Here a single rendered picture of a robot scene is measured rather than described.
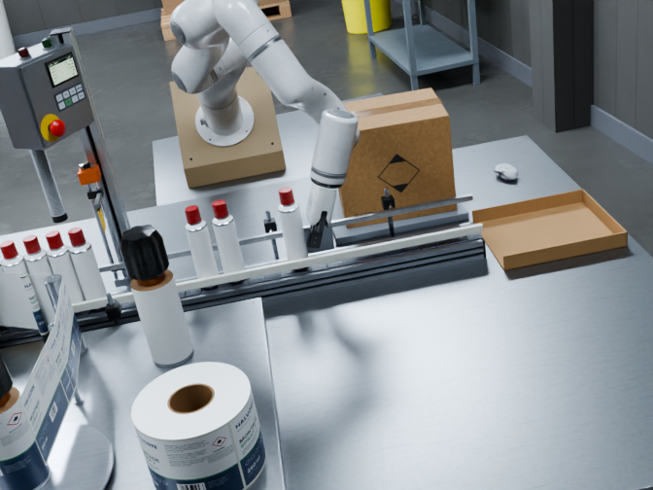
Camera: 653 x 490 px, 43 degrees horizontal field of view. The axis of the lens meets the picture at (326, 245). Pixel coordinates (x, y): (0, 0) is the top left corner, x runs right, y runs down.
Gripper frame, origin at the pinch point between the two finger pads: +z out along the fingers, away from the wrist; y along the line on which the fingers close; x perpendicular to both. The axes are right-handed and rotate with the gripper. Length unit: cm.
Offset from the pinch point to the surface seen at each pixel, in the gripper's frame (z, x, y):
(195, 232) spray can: 0.7, -28.2, 2.9
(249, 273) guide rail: 9.0, -14.6, 4.3
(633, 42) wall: -28, 185, -217
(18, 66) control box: -31, -69, 0
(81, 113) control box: -20, -57, -9
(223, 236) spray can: 1.0, -21.9, 2.6
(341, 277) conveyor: 6.6, 7.3, 5.5
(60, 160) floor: 138, -103, -369
